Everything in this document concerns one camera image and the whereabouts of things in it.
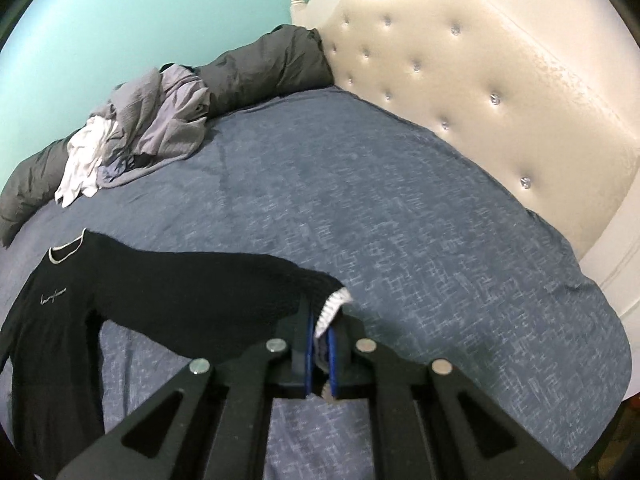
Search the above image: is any white garment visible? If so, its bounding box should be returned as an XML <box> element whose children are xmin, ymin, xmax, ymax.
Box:
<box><xmin>54</xmin><ymin>117</ymin><xmax>120</xmax><ymax>208</ymax></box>

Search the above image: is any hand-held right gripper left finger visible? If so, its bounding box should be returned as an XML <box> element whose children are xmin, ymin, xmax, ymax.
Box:
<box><xmin>55</xmin><ymin>297</ymin><xmax>316</xmax><ymax>480</ymax></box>

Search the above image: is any grey garment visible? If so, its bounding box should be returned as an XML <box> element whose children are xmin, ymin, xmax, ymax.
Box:
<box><xmin>90</xmin><ymin>66</ymin><xmax>168</xmax><ymax>153</ymax></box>

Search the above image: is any cream tufted headboard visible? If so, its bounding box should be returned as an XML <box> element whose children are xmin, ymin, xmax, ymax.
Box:
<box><xmin>287</xmin><ymin>0</ymin><xmax>640</xmax><ymax>321</ymax></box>

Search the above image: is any dark grey duvet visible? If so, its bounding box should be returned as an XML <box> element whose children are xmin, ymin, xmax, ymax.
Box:
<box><xmin>0</xmin><ymin>25</ymin><xmax>335</xmax><ymax>248</ymax></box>

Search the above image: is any black sweater with white trim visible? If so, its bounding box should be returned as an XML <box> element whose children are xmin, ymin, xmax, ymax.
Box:
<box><xmin>0</xmin><ymin>229</ymin><xmax>353</xmax><ymax>480</ymax></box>

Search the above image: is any lilac garment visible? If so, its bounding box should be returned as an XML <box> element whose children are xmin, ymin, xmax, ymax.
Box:
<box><xmin>97</xmin><ymin>69</ymin><xmax>212</xmax><ymax>189</ymax></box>

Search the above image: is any blue-grey bed sheet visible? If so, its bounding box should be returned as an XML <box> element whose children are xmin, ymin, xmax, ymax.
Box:
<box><xmin>0</xmin><ymin>85</ymin><xmax>633</xmax><ymax>480</ymax></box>

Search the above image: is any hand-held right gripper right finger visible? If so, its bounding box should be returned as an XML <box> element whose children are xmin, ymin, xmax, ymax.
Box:
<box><xmin>327</xmin><ymin>315</ymin><xmax>576</xmax><ymax>480</ymax></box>

